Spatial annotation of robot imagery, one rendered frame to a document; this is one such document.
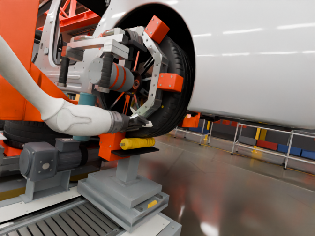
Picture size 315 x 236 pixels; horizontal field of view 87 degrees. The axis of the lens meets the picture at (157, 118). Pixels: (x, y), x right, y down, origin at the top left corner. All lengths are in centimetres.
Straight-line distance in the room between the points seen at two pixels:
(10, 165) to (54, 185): 28
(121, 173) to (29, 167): 48
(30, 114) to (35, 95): 57
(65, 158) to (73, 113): 64
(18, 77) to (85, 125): 21
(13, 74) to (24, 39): 64
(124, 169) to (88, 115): 62
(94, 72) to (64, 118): 38
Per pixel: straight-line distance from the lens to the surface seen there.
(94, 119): 57
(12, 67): 58
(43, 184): 135
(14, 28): 122
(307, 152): 431
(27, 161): 111
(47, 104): 68
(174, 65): 85
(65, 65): 98
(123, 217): 101
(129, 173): 111
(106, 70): 68
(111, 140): 94
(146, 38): 90
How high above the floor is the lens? 72
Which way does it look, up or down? 3 degrees down
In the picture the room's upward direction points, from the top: 10 degrees clockwise
